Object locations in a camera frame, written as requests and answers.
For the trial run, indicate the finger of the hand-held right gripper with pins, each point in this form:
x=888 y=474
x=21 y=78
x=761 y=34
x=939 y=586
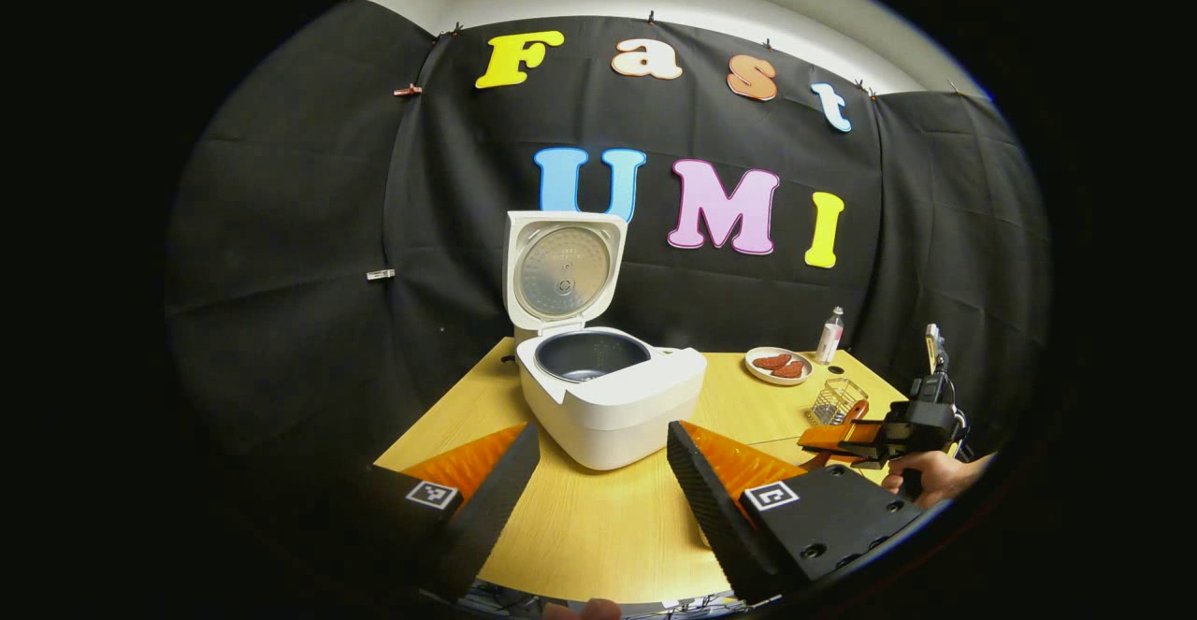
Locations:
x=865 y=458
x=837 y=436

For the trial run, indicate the brown wooden spoon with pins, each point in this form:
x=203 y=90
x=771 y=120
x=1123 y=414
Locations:
x=857 y=410

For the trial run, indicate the black backdrop cloth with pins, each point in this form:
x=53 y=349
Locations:
x=281 y=274

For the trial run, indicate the white round plate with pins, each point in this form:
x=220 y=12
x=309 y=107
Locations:
x=759 y=372

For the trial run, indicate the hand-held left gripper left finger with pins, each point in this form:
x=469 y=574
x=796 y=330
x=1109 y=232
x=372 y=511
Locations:
x=486 y=522

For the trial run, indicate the white rice cooker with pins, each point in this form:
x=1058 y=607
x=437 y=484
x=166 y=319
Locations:
x=617 y=414

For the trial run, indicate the red sausage piece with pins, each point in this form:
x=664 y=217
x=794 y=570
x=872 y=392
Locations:
x=771 y=361
x=790 y=370

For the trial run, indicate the white cloth clip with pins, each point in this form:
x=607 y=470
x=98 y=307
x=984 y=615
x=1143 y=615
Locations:
x=381 y=274

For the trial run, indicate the red cloth clip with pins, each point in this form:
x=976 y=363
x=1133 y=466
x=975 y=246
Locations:
x=408 y=91

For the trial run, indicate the clear bottle pink label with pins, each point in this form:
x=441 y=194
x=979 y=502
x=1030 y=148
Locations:
x=829 y=339

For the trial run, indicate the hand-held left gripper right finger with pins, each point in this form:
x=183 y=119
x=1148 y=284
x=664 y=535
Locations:
x=720 y=512

